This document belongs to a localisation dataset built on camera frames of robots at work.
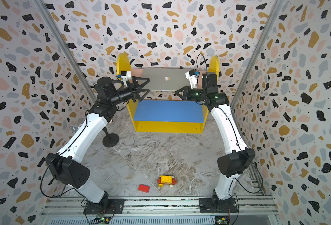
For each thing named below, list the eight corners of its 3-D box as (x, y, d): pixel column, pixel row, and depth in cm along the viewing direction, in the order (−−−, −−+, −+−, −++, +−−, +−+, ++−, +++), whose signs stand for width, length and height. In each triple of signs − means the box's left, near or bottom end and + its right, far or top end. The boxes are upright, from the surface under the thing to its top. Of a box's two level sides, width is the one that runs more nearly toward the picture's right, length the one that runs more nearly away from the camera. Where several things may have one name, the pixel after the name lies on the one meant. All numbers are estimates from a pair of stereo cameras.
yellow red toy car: (157, 187, 82) (156, 184, 77) (158, 178, 85) (157, 175, 80) (177, 187, 82) (177, 184, 77) (177, 178, 86) (177, 175, 81)
